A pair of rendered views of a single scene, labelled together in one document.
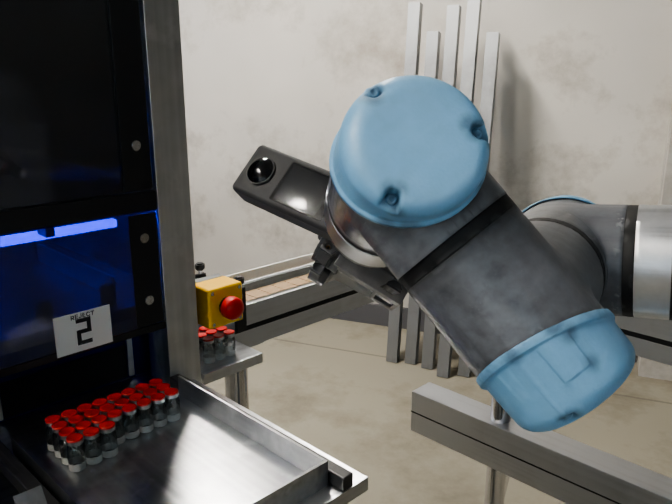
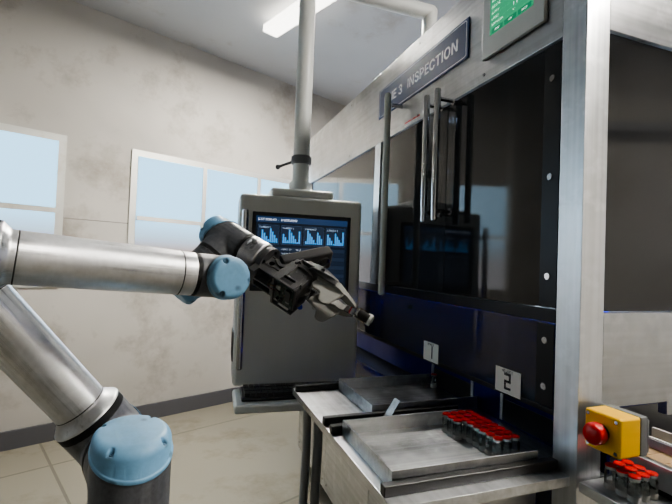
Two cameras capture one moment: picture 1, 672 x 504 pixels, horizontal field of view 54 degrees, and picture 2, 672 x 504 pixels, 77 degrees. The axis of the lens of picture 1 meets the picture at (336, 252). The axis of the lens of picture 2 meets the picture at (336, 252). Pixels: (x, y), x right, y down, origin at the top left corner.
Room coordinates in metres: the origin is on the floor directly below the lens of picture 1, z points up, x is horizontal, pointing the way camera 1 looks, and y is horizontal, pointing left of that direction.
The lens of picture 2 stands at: (0.96, -0.75, 1.29)
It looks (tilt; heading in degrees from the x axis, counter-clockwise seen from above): 1 degrees up; 116
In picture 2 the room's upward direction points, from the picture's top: 2 degrees clockwise
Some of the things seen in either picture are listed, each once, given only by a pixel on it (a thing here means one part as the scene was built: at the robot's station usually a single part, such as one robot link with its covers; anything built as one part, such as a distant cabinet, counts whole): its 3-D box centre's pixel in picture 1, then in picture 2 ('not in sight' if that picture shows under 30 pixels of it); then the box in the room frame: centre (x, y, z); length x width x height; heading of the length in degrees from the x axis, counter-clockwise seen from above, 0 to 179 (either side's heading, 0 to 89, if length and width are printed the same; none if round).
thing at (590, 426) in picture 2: (230, 307); (596, 433); (1.06, 0.18, 0.99); 0.04 x 0.04 x 0.04; 45
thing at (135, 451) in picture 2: not in sight; (130, 468); (0.38, -0.27, 0.96); 0.13 x 0.12 x 0.14; 153
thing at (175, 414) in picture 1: (123, 424); (474, 433); (0.83, 0.30, 0.90); 0.18 x 0.02 x 0.05; 135
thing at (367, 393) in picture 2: not in sight; (404, 392); (0.59, 0.54, 0.90); 0.34 x 0.26 x 0.04; 45
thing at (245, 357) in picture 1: (212, 356); (636, 499); (1.13, 0.23, 0.87); 0.14 x 0.13 x 0.02; 45
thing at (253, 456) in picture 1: (165, 460); (433, 442); (0.75, 0.22, 0.90); 0.34 x 0.26 x 0.04; 45
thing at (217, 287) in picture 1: (215, 301); (614, 430); (1.09, 0.21, 0.99); 0.08 x 0.07 x 0.07; 45
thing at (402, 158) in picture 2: not in sight; (408, 206); (0.52, 0.75, 1.50); 0.47 x 0.01 x 0.59; 135
